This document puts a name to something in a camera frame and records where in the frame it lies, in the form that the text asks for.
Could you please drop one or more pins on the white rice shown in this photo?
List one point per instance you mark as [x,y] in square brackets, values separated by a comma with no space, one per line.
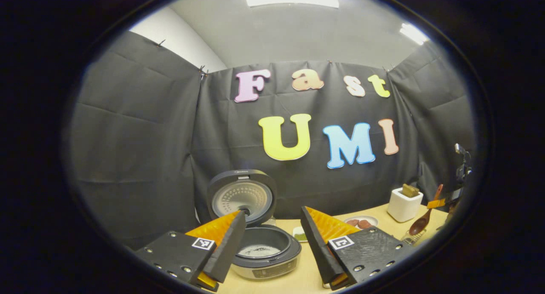
[259,251]

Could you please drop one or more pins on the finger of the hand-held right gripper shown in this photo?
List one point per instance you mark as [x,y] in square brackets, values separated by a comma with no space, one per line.
[436,203]

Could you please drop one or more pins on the white chopstick holder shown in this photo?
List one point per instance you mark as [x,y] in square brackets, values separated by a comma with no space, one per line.
[402,206]

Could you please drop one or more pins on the white divided seasoning dish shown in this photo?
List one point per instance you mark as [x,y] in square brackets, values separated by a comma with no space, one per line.
[299,234]

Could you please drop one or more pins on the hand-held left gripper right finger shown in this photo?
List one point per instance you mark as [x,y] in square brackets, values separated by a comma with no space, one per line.
[319,247]

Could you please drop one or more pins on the brown wooden spoon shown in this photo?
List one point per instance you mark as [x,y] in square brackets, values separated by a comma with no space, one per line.
[419,226]

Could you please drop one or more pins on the white round plate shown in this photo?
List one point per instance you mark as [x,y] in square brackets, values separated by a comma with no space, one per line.
[374,221]

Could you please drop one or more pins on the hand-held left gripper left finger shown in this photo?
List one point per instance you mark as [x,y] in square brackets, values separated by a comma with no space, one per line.
[230,247]

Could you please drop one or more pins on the small ceiling light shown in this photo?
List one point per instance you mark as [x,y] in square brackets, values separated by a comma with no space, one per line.
[414,33]

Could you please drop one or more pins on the red meat piece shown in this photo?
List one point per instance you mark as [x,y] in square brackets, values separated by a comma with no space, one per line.
[365,224]
[352,222]

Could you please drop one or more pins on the black backdrop cloth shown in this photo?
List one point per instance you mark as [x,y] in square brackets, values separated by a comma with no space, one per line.
[136,136]

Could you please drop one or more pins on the black silver rice cooker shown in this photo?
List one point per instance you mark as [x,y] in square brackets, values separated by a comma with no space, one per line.
[240,196]

